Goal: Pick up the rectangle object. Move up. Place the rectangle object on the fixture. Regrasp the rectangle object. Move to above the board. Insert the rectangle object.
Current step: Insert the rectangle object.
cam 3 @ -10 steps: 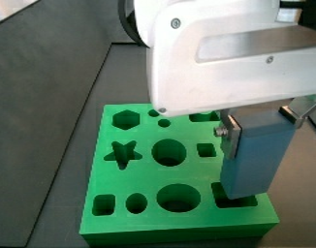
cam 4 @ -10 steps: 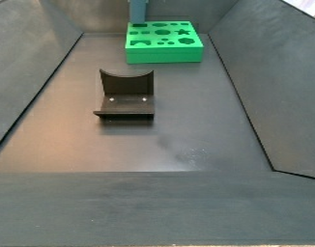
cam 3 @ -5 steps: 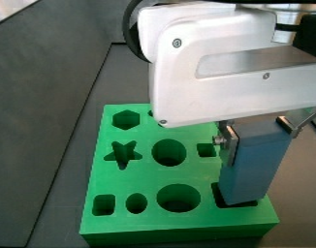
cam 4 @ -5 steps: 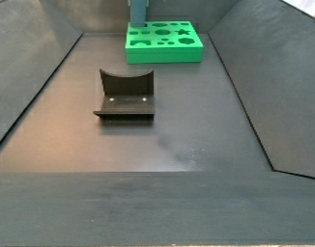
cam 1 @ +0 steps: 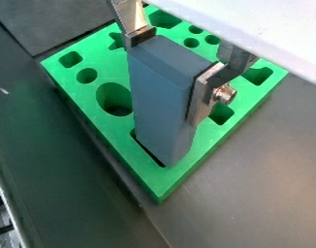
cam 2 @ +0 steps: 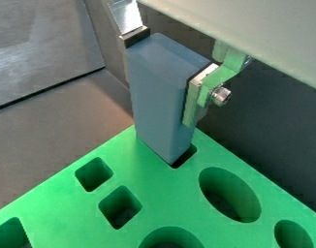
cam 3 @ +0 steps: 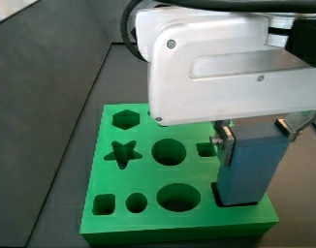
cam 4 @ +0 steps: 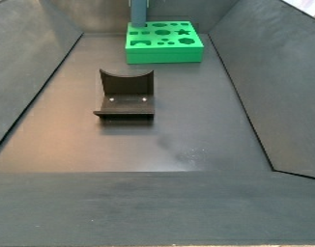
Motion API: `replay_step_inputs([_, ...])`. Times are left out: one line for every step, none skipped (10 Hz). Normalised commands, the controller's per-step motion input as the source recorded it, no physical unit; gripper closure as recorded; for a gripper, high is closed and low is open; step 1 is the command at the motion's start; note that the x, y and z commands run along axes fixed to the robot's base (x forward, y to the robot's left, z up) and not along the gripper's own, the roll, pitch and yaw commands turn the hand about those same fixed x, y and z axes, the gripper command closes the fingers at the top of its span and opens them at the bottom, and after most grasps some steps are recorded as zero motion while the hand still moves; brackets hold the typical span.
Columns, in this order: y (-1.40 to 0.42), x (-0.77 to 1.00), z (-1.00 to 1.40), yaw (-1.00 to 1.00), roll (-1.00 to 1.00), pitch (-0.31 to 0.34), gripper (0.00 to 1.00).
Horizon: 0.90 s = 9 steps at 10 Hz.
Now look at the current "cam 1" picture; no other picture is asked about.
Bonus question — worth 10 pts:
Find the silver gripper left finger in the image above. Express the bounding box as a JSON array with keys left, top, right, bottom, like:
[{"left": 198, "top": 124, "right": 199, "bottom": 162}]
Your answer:
[{"left": 106, "top": 0, "right": 156, "bottom": 49}]

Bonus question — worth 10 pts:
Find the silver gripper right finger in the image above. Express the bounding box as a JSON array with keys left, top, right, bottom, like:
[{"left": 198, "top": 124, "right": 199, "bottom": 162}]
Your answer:
[{"left": 186, "top": 40, "right": 258, "bottom": 127}]

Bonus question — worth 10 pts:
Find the blue rectangular block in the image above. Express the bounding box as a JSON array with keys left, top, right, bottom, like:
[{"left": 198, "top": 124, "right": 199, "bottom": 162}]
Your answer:
[{"left": 127, "top": 35, "right": 211, "bottom": 167}]

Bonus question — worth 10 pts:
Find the green shape-sorting board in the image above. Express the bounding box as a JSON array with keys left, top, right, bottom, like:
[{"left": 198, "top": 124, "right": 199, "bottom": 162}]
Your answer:
[{"left": 41, "top": 6, "right": 286, "bottom": 202}]

